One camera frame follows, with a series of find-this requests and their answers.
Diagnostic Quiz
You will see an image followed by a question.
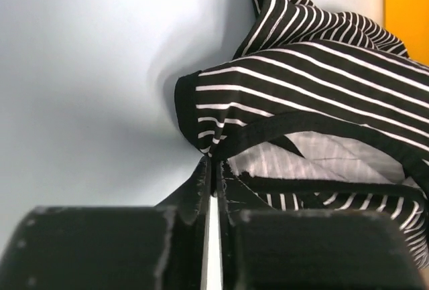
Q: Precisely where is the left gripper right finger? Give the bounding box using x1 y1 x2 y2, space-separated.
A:
216 164 424 289

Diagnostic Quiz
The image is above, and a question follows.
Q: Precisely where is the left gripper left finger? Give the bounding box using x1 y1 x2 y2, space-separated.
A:
1 158 211 290

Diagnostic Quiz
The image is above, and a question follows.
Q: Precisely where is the striped tank top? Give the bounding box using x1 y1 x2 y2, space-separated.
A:
174 0 428 269

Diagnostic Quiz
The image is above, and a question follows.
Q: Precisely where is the yellow plastic tray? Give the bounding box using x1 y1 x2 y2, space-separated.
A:
384 0 428 64

